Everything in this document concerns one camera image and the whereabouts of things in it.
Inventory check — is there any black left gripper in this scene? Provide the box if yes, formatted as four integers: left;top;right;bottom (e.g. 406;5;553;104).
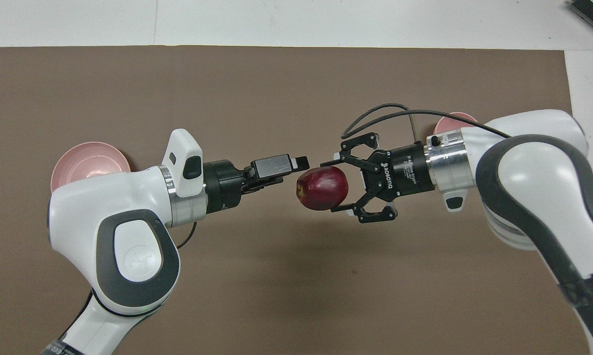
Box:
203;154;310;214

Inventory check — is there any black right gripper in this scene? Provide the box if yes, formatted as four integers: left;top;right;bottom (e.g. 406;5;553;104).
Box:
320;132;436;224

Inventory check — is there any dark red apple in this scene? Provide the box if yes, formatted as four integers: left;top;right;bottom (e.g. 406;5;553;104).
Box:
296;166;349;211

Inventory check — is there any pink bowl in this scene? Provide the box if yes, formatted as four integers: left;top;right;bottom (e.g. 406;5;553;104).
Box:
434;112;479;135

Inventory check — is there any pink plate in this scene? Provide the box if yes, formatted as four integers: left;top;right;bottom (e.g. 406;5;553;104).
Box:
51;142;131;194

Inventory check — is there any brown table mat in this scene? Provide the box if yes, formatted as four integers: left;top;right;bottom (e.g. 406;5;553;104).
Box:
0;46;592;355

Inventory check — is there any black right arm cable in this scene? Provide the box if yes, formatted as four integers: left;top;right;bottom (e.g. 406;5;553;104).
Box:
341;103;513;144

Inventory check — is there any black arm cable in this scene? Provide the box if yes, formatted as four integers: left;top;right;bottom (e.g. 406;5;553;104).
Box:
177;222;197;249
341;103;513;144

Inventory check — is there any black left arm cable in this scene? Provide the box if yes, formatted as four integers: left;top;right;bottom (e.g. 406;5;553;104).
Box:
177;222;197;249

